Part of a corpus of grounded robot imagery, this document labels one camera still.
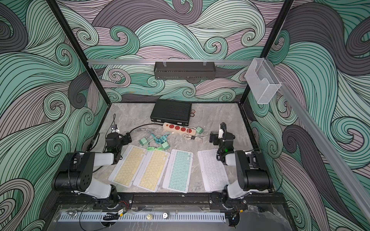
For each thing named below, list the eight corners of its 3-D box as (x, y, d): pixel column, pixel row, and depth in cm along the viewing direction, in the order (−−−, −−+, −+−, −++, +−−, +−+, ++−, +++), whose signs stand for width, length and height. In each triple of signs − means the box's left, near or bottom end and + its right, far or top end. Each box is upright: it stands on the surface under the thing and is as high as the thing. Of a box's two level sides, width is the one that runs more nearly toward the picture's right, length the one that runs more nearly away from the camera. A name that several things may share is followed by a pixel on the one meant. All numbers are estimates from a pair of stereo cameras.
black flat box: (150, 120, 108) (149, 116, 104) (157, 102, 121) (157, 98, 117) (188, 126, 104) (188, 122, 101) (191, 106, 118) (192, 102, 114)
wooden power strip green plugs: (162, 130, 105) (161, 127, 103) (164, 124, 108) (163, 122, 106) (195, 136, 101) (195, 133, 99) (196, 129, 105) (196, 127, 103)
